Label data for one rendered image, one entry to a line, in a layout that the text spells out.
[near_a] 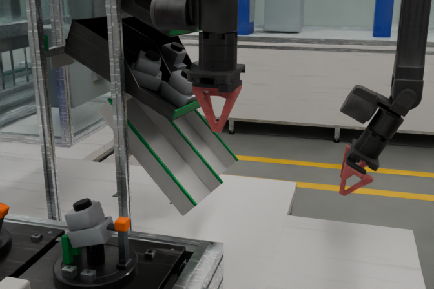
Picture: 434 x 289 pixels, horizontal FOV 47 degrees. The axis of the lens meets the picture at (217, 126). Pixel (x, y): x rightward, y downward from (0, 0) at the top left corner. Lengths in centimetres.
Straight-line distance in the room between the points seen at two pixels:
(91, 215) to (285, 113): 395
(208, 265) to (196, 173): 28
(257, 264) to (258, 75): 365
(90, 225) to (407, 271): 67
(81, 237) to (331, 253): 58
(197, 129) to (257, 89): 344
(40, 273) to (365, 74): 394
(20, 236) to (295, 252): 58
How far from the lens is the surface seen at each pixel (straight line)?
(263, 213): 133
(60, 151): 187
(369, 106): 111
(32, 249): 101
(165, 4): 75
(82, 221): 85
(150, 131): 112
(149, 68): 102
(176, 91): 101
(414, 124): 471
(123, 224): 83
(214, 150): 126
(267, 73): 465
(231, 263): 112
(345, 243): 123
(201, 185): 112
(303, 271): 111
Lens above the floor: 145
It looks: 16 degrees down
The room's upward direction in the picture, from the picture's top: straight up
